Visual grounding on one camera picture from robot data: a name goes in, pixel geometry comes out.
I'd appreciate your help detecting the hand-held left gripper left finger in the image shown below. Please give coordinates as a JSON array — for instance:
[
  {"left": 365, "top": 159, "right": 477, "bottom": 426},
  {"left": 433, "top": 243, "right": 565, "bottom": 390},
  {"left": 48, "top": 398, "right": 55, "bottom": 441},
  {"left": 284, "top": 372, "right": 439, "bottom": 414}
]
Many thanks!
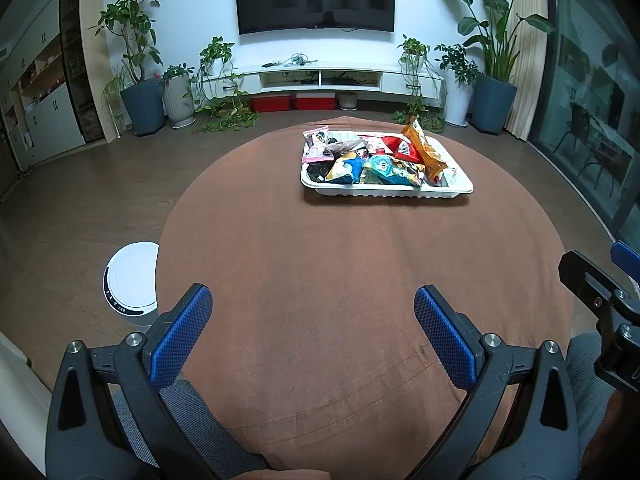
[{"left": 45, "top": 283, "right": 221, "bottom": 480}]

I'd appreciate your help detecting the white television cabinet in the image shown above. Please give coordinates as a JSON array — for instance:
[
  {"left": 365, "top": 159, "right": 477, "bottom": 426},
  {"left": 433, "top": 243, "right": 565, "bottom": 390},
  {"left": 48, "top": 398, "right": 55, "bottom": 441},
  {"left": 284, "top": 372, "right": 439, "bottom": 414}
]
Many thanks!
[{"left": 200, "top": 62, "right": 446, "bottom": 98}]

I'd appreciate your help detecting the glass sliding door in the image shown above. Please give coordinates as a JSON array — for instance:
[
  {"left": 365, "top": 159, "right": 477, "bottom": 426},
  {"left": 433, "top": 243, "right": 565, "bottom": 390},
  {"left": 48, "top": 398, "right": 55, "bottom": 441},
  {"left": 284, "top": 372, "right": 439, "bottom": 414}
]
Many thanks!
[{"left": 525, "top": 0, "right": 640, "bottom": 261}]

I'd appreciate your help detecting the thin plant on white stand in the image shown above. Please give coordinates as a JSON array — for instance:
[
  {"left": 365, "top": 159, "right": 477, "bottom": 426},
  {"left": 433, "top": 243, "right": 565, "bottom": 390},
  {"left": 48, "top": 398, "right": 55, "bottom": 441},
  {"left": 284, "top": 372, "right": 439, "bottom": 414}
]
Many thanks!
[{"left": 102, "top": 62, "right": 131, "bottom": 136}]

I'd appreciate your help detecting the dark patterned snack packet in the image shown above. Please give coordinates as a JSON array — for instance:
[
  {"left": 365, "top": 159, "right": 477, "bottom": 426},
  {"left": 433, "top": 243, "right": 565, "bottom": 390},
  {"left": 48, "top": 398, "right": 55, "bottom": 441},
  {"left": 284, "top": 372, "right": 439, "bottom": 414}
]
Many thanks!
[{"left": 326, "top": 140, "right": 365, "bottom": 156}]

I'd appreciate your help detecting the broad-leaf plant in blue pot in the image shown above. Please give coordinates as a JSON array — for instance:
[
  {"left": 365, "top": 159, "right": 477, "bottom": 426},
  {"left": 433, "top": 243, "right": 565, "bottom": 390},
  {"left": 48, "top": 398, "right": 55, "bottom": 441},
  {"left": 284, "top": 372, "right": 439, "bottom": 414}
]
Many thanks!
[{"left": 429, "top": 0, "right": 556, "bottom": 135}]

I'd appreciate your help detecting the white wall cupboard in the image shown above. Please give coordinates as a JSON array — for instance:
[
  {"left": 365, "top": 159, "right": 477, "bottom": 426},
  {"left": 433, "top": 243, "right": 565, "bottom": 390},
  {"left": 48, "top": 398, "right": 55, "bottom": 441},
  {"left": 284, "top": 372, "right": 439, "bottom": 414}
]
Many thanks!
[{"left": 0, "top": 0, "right": 108, "bottom": 171}]

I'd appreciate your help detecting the plant in smooth white pot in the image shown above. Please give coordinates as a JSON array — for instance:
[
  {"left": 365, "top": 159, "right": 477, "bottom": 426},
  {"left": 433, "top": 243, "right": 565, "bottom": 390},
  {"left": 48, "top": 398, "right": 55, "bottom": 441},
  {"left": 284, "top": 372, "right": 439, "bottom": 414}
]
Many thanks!
[{"left": 434, "top": 43, "right": 478, "bottom": 127}]

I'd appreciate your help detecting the red storage box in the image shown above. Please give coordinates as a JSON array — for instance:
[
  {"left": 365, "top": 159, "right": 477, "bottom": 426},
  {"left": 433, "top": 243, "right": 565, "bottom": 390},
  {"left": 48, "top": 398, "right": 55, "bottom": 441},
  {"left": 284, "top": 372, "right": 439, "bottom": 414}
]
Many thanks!
[
  {"left": 295, "top": 92, "right": 336, "bottom": 111},
  {"left": 250, "top": 94, "right": 292, "bottom": 112}
]

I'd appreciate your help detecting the plant in white ribbed pot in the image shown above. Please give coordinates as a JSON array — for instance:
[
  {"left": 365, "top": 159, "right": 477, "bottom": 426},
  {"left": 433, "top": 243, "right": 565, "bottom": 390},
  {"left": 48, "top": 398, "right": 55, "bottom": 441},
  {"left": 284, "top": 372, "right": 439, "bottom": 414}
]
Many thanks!
[{"left": 161, "top": 63, "right": 197, "bottom": 128}]

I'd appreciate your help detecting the long trailing vine plant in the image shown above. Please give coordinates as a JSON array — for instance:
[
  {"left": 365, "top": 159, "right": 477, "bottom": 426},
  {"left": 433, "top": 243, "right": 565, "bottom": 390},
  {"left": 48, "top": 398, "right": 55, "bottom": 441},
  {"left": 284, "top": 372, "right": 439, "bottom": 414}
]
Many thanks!
[{"left": 192, "top": 36, "right": 261, "bottom": 134}]

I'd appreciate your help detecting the light blue cartoon snack bag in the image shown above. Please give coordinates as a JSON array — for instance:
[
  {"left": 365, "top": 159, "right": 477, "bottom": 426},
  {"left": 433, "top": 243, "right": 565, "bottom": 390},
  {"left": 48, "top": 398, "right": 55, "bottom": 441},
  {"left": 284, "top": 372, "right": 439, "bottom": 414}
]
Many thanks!
[{"left": 364, "top": 155, "right": 425, "bottom": 187}]

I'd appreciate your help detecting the person's left hand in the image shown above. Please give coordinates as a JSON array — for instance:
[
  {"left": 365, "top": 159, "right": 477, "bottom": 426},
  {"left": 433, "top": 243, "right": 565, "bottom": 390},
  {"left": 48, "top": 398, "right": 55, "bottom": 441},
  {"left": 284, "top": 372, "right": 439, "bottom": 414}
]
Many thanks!
[{"left": 235, "top": 469, "right": 333, "bottom": 480}]

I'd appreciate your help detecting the person's left leg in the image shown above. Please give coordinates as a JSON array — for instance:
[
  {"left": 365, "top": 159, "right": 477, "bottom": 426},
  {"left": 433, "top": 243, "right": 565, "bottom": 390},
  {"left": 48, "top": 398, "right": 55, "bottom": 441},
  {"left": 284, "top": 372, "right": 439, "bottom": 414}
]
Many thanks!
[{"left": 112, "top": 377, "right": 273, "bottom": 480}]

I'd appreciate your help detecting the red snack packet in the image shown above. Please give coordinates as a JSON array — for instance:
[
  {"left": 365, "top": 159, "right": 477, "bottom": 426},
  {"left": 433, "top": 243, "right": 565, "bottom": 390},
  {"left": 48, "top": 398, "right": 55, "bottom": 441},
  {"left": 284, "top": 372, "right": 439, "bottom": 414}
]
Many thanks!
[{"left": 387, "top": 135, "right": 426, "bottom": 163}]

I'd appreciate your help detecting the beige curtain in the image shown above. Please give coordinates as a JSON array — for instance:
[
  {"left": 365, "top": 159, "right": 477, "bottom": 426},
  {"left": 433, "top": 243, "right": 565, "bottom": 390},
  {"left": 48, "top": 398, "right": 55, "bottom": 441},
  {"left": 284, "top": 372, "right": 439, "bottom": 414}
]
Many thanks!
[{"left": 505, "top": 0, "right": 551, "bottom": 142}]

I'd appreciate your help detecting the small hanging vine plant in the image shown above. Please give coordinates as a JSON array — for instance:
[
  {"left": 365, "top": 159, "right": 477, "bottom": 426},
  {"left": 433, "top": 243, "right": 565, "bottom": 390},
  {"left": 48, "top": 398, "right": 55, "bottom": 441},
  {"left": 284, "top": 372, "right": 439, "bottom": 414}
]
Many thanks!
[{"left": 392, "top": 35, "right": 446, "bottom": 133}]

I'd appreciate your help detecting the white and pink snack packet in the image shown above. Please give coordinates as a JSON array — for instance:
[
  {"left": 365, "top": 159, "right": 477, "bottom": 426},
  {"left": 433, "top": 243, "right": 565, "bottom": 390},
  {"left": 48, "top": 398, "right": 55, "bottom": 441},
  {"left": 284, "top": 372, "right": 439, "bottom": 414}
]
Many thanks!
[{"left": 357, "top": 135, "right": 396, "bottom": 156}]

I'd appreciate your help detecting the person's right leg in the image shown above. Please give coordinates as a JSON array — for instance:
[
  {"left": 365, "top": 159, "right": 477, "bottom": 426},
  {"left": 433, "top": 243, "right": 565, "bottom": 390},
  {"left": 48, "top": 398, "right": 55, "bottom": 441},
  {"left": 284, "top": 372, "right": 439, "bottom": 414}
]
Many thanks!
[{"left": 565, "top": 332, "right": 613, "bottom": 461}]

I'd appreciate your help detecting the cream upholstered seat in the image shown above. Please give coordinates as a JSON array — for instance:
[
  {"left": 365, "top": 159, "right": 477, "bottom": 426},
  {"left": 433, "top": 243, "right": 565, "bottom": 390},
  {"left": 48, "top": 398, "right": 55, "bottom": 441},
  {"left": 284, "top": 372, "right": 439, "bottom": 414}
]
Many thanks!
[{"left": 0, "top": 332, "right": 53, "bottom": 431}]

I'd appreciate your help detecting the orange snack packet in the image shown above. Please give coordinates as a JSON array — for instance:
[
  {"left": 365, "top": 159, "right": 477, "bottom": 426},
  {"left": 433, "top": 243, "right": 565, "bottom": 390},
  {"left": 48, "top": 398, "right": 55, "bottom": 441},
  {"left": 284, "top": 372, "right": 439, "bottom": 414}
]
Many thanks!
[{"left": 401, "top": 116, "right": 448, "bottom": 184}]

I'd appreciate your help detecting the bushy tree in blue pot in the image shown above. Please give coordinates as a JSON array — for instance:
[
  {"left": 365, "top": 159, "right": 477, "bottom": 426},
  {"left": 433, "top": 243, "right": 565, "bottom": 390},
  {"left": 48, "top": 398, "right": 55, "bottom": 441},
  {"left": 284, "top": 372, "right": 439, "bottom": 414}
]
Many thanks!
[{"left": 89, "top": 0, "right": 166, "bottom": 136}]

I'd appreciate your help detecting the white plastic tray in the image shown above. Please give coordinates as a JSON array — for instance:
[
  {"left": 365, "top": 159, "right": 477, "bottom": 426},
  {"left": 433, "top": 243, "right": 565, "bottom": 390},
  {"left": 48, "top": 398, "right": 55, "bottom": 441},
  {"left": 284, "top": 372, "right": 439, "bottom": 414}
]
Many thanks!
[{"left": 300, "top": 127, "right": 474, "bottom": 198}]

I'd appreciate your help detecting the person's leg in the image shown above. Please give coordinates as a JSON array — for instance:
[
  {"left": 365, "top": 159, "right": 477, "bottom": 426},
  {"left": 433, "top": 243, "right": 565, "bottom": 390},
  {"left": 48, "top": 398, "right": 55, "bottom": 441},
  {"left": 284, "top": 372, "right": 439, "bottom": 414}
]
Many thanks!
[
  {"left": 112, "top": 377, "right": 273, "bottom": 480},
  {"left": 565, "top": 332, "right": 613, "bottom": 461}
]

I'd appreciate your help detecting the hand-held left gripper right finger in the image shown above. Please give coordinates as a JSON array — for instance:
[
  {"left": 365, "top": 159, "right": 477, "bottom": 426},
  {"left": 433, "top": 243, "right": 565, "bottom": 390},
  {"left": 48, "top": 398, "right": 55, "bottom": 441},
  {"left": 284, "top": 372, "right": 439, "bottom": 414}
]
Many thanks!
[{"left": 405, "top": 285, "right": 583, "bottom": 480}]

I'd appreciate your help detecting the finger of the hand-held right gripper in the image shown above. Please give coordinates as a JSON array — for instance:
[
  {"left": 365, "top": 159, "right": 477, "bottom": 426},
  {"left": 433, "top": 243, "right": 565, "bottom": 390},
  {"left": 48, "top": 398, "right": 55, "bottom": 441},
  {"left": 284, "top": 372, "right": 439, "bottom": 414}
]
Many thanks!
[
  {"left": 611, "top": 241, "right": 640, "bottom": 281},
  {"left": 558, "top": 250, "right": 633, "bottom": 321}
]

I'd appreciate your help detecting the blue cake packet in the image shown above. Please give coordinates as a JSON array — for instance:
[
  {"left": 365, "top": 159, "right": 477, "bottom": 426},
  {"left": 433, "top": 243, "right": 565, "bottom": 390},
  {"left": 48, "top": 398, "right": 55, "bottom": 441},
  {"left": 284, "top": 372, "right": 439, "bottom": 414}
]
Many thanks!
[{"left": 325, "top": 152, "right": 366, "bottom": 184}]

